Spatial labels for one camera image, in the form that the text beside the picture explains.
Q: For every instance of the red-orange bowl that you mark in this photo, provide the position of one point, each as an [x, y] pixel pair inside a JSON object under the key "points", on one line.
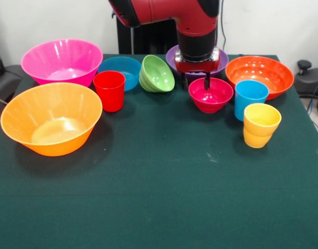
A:
{"points": [[260, 75]]}

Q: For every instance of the yellow cup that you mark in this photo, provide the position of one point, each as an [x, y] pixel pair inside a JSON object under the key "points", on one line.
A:
{"points": [[261, 127]]}

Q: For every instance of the blue bowl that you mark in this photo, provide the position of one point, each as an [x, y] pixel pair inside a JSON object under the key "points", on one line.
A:
{"points": [[122, 67]]}

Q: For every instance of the green bowl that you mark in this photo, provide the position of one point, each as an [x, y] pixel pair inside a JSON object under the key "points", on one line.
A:
{"points": [[158, 75]]}

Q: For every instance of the large pink bowl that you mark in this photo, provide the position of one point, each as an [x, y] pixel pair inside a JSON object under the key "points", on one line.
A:
{"points": [[62, 59]]}

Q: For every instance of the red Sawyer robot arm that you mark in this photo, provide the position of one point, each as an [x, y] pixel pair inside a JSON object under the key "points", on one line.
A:
{"points": [[195, 23]]}

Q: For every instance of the purple bowl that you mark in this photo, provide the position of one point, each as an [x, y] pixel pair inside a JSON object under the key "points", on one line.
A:
{"points": [[171, 59]]}

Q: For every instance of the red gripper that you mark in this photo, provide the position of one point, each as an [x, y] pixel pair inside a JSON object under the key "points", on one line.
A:
{"points": [[196, 67]]}

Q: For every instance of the dark green tablecloth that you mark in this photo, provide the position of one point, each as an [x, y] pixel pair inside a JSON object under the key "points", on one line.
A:
{"points": [[158, 194]]}

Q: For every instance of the black pedestal foot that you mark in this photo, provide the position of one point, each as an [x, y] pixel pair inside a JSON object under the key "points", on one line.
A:
{"points": [[309, 77], [5, 80]]}

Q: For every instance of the large orange bowl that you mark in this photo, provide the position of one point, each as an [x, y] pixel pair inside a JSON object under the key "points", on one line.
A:
{"points": [[51, 116]]}

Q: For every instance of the small crimson bowl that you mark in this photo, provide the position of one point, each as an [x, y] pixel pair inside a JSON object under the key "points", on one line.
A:
{"points": [[213, 98]]}

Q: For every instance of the blue cup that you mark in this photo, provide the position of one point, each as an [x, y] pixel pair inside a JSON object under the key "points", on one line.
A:
{"points": [[249, 101]]}

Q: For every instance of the red cup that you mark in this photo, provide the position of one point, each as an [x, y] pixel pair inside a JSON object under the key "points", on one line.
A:
{"points": [[109, 93]]}

